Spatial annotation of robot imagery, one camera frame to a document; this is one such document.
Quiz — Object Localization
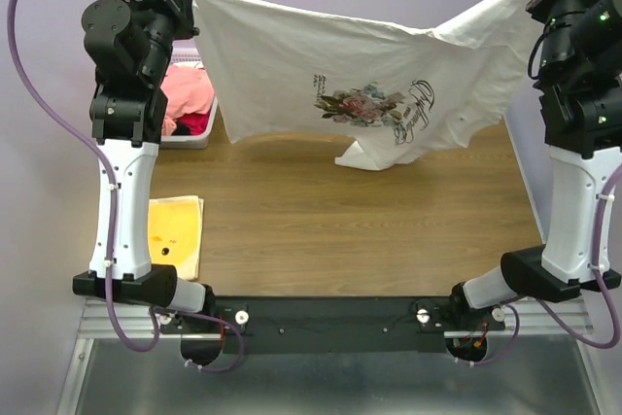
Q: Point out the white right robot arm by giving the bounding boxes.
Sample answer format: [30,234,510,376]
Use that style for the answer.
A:
[446,0,621,329]

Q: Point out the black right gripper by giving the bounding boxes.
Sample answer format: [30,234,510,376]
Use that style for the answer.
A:
[525,0,622,84]

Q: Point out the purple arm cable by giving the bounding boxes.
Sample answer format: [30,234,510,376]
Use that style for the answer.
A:
[10,0,246,374]
[451,161,622,370]

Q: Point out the pink t-shirt in basket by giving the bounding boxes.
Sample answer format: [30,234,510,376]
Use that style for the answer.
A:
[161,64,215,134]

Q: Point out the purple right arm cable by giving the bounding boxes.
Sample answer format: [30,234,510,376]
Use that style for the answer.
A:
[451,161,622,370]

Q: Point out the folded yellow chick t-shirt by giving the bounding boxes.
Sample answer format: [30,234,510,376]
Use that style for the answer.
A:
[148,195,204,281]

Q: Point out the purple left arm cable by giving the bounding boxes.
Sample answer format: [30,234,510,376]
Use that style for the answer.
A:
[10,0,246,374]

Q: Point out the red garment in basket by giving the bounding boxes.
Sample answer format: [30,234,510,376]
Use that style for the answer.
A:
[172,113,210,136]

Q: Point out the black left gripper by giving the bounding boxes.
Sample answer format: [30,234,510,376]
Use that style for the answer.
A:
[112,0,198,84]

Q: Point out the aluminium front rail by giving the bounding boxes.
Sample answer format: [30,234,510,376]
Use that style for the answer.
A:
[78,298,594,339]

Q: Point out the white floral print t-shirt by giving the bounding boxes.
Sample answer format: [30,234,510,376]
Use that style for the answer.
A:
[193,0,539,171]

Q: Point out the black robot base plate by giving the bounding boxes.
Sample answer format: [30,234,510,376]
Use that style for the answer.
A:
[162,295,505,355]

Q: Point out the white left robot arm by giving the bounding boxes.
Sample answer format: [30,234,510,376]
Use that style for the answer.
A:
[72,0,216,332]

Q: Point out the white plastic laundry basket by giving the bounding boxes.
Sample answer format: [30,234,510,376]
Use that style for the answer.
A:
[160,47,219,150]

